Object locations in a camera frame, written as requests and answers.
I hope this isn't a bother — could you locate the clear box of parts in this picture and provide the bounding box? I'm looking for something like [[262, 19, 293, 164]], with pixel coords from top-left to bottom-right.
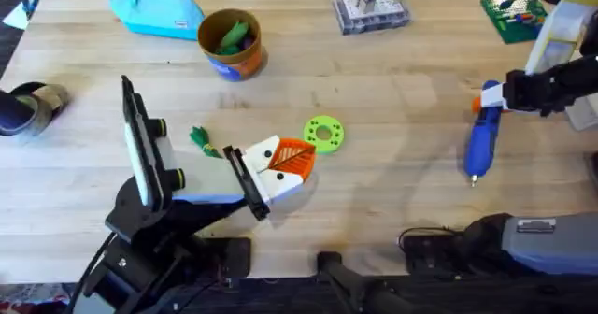
[[332, 0, 413, 36]]

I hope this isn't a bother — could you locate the dark tape roll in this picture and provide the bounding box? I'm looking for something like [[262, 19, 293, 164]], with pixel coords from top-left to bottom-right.
[[0, 81, 71, 137]]

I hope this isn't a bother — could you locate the black stand post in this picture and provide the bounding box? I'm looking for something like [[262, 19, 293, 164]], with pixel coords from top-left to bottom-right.
[[317, 250, 421, 314]]

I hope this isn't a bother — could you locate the blue electric screwdriver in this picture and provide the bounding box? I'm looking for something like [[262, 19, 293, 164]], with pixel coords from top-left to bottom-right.
[[463, 79, 505, 188]]

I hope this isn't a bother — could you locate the wrist upright plate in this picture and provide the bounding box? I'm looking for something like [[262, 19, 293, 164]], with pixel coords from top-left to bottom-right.
[[120, 74, 165, 208], [524, 0, 598, 76]]

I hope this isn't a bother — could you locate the green toy vegetable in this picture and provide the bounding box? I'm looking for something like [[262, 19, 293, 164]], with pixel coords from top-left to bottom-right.
[[189, 125, 223, 160]]

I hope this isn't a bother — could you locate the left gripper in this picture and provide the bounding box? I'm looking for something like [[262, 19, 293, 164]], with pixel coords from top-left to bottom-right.
[[147, 117, 317, 222]]

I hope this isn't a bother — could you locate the green disc with holes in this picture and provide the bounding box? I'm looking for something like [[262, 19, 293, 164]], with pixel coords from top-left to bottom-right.
[[303, 114, 346, 155]]

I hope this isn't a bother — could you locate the cyan zip bag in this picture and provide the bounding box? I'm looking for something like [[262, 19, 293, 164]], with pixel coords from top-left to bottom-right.
[[108, 0, 206, 41]]

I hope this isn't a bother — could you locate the black cable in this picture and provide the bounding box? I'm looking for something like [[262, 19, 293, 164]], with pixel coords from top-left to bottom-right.
[[64, 232, 118, 314], [396, 226, 464, 255]]

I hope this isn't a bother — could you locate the left wrist upright plate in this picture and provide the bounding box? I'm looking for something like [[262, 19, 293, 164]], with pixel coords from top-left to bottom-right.
[[120, 74, 165, 208]]

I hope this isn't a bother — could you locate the white paper sheet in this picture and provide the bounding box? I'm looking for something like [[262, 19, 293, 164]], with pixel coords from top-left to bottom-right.
[[1, 0, 64, 31]]

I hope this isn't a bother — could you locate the orange tub with toys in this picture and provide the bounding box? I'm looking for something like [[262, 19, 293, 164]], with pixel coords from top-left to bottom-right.
[[196, 8, 268, 82]]

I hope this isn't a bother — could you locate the right wrist upright plate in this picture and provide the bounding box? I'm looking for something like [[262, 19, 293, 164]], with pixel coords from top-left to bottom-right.
[[524, 0, 598, 76]]

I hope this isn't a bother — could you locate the black rail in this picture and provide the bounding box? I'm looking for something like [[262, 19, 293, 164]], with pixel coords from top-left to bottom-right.
[[64, 274, 598, 314]]

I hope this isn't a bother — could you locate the green board with blocks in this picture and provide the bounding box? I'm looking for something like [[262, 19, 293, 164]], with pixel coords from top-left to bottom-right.
[[479, 0, 549, 45]]

